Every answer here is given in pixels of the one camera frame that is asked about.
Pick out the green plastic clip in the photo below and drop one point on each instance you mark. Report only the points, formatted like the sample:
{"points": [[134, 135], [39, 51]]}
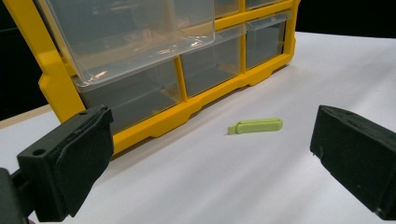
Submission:
{"points": [[255, 126]]}

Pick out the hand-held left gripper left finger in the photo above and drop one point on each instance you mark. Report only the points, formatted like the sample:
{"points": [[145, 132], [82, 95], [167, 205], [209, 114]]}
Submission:
{"points": [[74, 165]]}

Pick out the large clear plastic drawer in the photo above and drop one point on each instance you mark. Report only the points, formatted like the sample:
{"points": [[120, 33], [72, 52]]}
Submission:
{"points": [[124, 34]]}

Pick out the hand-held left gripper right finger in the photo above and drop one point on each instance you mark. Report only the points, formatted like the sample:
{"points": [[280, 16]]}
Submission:
{"points": [[358, 155]]}

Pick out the yellow drawer cabinet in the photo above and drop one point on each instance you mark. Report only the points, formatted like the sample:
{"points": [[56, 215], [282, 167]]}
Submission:
{"points": [[199, 105]]}

